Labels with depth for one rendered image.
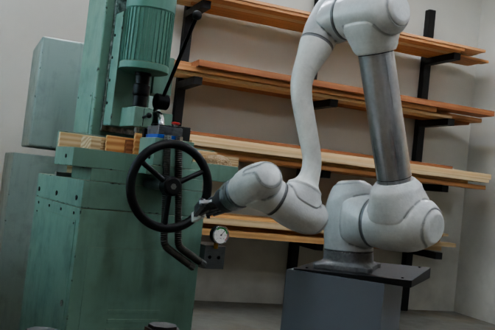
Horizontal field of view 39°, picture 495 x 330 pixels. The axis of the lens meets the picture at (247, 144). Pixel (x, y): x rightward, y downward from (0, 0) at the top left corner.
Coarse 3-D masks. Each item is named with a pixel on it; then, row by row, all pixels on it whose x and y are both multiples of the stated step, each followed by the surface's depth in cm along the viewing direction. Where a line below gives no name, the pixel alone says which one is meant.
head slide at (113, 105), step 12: (120, 24) 258; (120, 36) 256; (120, 48) 256; (120, 72) 256; (108, 84) 261; (120, 84) 256; (132, 84) 258; (108, 96) 259; (120, 96) 256; (132, 96) 258; (108, 108) 257; (120, 108) 256; (108, 120) 256
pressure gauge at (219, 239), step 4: (212, 228) 242; (216, 228) 240; (220, 228) 242; (224, 228) 242; (212, 232) 241; (216, 232) 241; (220, 232) 242; (224, 232) 242; (228, 232) 243; (212, 236) 240; (216, 236) 241; (220, 236) 242; (224, 236) 242; (228, 236) 243; (212, 240) 242; (216, 240) 241; (220, 240) 242; (224, 240) 242; (216, 244) 243; (220, 244) 241; (216, 248) 243
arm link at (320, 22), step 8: (320, 0) 208; (328, 0) 205; (336, 0) 201; (320, 8) 205; (328, 8) 202; (312, 16) 206; (320, 16) 203; (328, 16) 201; (312, 24) 205; (320, 24) 203; (328, 24) 202; (304, 32) 206; (312, 32) 203; (320, 32) 203; (328, 32) 203; (336, 32) 202; (328, 40) 203; (336, 40) 205; (344, 40) 204
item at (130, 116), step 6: (126, 108) 252; (132, 108) 247; (138, 108) 245; (144, 108) 246; (150, 108) 248; (126, 114) 251; (132, 114) 246; (138, 114) 245; (144, 114) 246; (120, 120) 255; (126, 120) 250; (132, 120) 245; (138, 120) 245; (144, 120) 246; (150, 120) 247; (120, 126) 255; (126, 126) 251; (132, 126) 247; (138, 126) 245; (144, 126) 246
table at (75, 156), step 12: (60, 156) 234; (72, 156) 222; (84, 156) 224; (96, 156) 226; (108, 156) 228; (120, 156) 230; (132, 156) 232; (96, 168) 226; (108, 168) 228; (120, 168) 230; (144, 168) 225; (156, 168) 226; (192, 168) 243; (216, 168) 248; (228, 168) 250; (216, 180) 248
